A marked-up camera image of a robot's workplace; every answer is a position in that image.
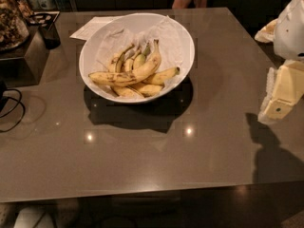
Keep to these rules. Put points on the glass jar with snacks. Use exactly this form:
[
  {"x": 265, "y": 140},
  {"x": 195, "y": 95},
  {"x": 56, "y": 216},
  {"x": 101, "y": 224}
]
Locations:
[{"x": 13, "y": 27}]

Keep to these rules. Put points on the greenish banana back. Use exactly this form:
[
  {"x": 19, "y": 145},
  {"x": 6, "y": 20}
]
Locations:
[{"x": 141, "y": 58}]

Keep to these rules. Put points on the long spotted yellow banana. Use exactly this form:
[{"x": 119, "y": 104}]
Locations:
[{"x": 130, "y": 77}]

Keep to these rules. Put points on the black cup with pattern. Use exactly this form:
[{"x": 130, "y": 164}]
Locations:
[{"x": 45, "y": 23}]

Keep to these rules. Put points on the small banana back left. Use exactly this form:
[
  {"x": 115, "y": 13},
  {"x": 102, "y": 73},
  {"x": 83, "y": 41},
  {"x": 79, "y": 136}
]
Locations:
[{"x": 117, "y": 60}]

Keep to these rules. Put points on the yellow banana front left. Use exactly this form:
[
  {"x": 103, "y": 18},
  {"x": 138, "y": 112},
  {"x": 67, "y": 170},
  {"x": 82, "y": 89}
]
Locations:
[{"x": 127, "y": 92}]

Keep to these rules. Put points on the white ceramic bowl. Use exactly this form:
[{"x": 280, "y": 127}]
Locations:
[{"x": 188, "y": 47}]

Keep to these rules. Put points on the small banana back middle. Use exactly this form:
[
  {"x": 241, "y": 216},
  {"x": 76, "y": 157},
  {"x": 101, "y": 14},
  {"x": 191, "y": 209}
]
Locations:
[{"x": 128, "y": 64}]

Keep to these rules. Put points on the white object under table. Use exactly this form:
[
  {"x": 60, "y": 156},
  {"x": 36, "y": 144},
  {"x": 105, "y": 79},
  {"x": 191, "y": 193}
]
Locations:
[{"x": 59, "y": 213}]

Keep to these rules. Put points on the white paper sheet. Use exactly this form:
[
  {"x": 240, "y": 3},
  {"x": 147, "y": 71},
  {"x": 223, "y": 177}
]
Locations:
[{"x": 94, "y": 25}]

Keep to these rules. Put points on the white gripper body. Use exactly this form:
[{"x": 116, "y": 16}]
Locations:
[{"x": 291, "y": 32}]

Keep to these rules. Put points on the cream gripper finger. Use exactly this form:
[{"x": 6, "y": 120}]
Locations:
[
  {"x": 284, "y": 88},
  {"x": 267, "y": 33}
]

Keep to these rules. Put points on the white paper towel liner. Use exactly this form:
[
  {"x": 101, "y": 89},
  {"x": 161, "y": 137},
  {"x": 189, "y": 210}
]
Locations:
[{"x": 138, "y": 29}]

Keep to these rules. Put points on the yellow banana right side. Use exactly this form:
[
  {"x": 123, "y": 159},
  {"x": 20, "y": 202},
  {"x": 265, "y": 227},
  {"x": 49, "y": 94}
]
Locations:
[{"x": 160, "y": 77}]

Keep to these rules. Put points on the small banana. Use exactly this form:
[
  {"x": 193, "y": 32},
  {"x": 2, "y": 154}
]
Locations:
[
  {"x": 117, "y": 60},
  {"x": 128, "y": 64}
]

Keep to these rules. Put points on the dark box stand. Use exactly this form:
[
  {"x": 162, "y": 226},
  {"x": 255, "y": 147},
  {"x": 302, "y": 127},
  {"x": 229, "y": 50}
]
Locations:
[{"x": 24, "y": 65}]

